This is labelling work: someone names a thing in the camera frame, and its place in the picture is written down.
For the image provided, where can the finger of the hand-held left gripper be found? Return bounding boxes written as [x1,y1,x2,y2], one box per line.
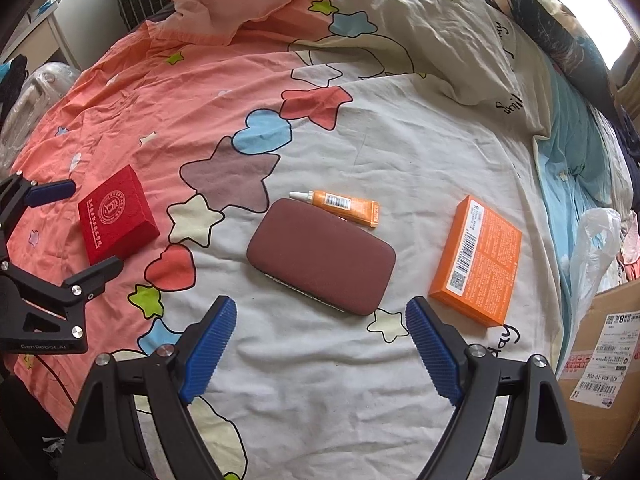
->
[0,172,77,271]
[0,256,125,343]

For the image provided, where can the orange box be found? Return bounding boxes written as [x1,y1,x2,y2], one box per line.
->
[428,195,523,328]

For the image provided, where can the cardboard box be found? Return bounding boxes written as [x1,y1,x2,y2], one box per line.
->
[557,80,640,476]

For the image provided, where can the black cable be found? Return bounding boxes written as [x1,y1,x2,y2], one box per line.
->
[42,357,73,428]

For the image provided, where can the clear plastic bag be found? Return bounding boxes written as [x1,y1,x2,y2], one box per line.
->
[570,207,623,321]

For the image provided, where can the maroon case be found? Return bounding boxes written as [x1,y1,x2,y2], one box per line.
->
[246,198,397,317]

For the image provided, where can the beige nightstand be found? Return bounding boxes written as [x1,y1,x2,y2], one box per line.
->
[20,0,86,71]

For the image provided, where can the dark navy blanket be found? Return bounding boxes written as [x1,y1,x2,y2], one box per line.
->
[615,110,640,211]

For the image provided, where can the pale pink sheet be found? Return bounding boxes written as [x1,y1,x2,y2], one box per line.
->
[165,0,361,46]

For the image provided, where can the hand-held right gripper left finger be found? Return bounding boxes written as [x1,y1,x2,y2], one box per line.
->
[60,296,238,480]

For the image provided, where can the orange tube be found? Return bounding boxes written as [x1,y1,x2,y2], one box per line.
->
[289,189,381,228]

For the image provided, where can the plastic bag with bedding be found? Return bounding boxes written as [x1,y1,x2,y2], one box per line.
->
[0,60,76,146]

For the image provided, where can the pink clothes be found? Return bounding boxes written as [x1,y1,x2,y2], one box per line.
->
[620,230,640,281]

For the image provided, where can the dark patterned pillow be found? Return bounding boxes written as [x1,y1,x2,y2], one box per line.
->
[470,0,631,126]

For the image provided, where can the black garment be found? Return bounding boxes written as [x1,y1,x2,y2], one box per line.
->
[0,55,28,111]

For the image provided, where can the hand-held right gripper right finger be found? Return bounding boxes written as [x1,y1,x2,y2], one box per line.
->
[405,296,583,480]

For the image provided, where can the red box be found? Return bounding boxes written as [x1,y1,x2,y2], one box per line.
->
[77,165,162,266]

